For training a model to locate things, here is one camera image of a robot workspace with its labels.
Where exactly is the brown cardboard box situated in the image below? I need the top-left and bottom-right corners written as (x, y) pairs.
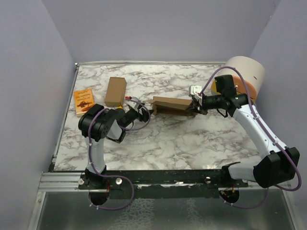
top-left (149, 96), bottom-right (197, 117)

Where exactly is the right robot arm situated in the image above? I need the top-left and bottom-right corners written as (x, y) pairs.
top-left (187, 75), bottom-right (300, 188)

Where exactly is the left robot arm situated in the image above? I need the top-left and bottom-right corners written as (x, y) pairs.
top-left (78, 103), bottom-right (154, 189)

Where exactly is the small folded cardboard box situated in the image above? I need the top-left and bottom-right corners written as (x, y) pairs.
top-left (105, 77), bottom-right (127, 107)

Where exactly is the orange book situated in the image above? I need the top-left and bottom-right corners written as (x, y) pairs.
top-left (73, 88), bottom-right (94, 116)

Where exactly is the white cylinder with coloured base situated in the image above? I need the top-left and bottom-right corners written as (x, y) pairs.
top-left (215, 56), bottom-right (266, 102)

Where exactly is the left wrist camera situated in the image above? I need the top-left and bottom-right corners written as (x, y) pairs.
top-left (125, 96), bottom-right (144, 111)

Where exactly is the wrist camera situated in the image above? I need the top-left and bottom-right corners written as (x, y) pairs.
top-left (125, 96), bottom-right (144, 111)
top-left (189, 85), bottom-right (202, 101)

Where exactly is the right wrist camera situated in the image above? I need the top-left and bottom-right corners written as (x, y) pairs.
top-left (189, 85), bottom-right (202, 101)

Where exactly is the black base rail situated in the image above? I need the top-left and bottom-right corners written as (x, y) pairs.
top-left (78, 169), bottom-right (248, 204)

